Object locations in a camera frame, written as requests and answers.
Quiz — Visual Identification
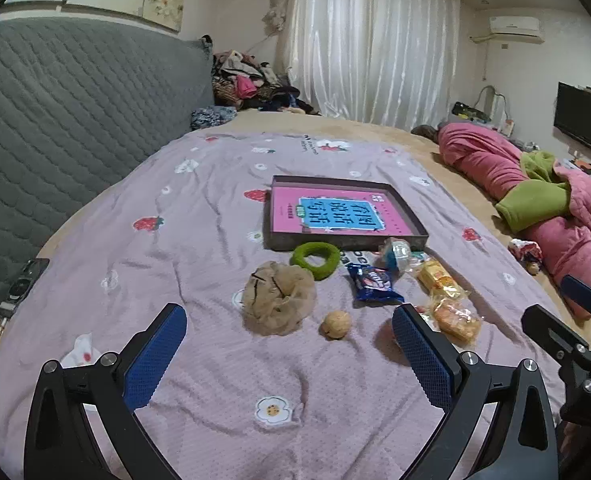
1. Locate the pile of clothes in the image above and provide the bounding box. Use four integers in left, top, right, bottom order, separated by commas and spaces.
210, 35, 321, 116

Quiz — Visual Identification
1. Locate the red and white small toy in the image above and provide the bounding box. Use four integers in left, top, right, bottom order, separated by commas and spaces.
508, 238, 543, 275

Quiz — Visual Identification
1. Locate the blue cookie packet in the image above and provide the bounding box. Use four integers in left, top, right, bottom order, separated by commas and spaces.
346, 263, 405, 306

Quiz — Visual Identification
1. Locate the purple strawberry print blanket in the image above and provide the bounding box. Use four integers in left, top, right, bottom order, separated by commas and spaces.
0, 132, 566, 480

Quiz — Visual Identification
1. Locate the white air conditioner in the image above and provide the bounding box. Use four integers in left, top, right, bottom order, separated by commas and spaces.
488, 15, 545, 43

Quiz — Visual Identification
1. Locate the black phone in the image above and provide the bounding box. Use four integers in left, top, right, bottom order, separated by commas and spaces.
0, 258, 50, 313

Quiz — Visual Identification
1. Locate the yellow snack packet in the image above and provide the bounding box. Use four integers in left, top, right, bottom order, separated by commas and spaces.
415, 257, 469, 298

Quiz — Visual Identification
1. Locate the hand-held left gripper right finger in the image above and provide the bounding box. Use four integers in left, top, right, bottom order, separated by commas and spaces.
391, 303, 560, 480

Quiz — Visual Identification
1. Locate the orange cake packet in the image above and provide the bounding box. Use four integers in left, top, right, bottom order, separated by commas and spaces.
423, 297, 482, 346

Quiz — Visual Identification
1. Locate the beige mesh bath puff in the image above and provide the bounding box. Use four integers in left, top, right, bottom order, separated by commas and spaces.
242, 261, 318, 336

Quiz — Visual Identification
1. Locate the shallow box with pink lining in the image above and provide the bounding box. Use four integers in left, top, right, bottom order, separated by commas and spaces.
264, 175, 429, 252

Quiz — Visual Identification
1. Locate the white crumpled tissue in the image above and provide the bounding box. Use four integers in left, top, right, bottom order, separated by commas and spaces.
60, 332, 99, 367

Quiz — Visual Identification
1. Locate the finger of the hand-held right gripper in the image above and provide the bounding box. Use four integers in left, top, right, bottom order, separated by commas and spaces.
561, 274, 591, 318
521, 305, 590, 366

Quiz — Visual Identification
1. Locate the blue patterned cloth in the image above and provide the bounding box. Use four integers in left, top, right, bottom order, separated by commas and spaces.
190, 105, 237, 132

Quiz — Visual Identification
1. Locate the walnut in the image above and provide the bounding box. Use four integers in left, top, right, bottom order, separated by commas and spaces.
319, 310, 351, 342

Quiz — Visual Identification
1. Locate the dark cloth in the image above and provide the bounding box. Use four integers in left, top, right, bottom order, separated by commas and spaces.
411, 124, 443, 143

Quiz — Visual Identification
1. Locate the white curtain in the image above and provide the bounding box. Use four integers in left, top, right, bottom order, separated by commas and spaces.
263, 0, 461, 133

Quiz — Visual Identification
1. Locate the round clear-wrapped snack cup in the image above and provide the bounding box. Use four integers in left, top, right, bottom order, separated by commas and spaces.
378, 237, 413, 273

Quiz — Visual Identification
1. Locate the black and yellow object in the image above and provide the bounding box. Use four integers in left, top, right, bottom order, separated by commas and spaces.
452, 101, 491, 122

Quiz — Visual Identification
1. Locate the white desk appliance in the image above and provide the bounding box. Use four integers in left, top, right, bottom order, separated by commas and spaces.
478, 85, 509, 126

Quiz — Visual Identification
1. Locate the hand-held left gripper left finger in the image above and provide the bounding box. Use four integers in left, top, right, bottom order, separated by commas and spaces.
24, 303, 188, 480

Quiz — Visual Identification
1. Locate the green fuzzy hair ring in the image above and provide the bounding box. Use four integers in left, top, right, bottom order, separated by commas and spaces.
290, 241, 343, 281

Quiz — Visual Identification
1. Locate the black wall television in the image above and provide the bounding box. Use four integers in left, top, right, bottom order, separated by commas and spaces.
554, 81, 591, 158

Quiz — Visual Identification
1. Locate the pink quilt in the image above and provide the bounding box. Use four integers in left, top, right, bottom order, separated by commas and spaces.
436, 121, 591, 321

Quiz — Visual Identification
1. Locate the green blanket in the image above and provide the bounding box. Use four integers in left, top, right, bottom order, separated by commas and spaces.
495, 150, 573, 233

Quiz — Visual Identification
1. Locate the grey quilted headboard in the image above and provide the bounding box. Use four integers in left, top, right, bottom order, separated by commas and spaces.
0, 16, 215, 341

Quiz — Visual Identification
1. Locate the beige bed sheet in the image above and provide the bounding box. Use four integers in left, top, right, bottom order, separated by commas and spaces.
40, 109, 591, 353

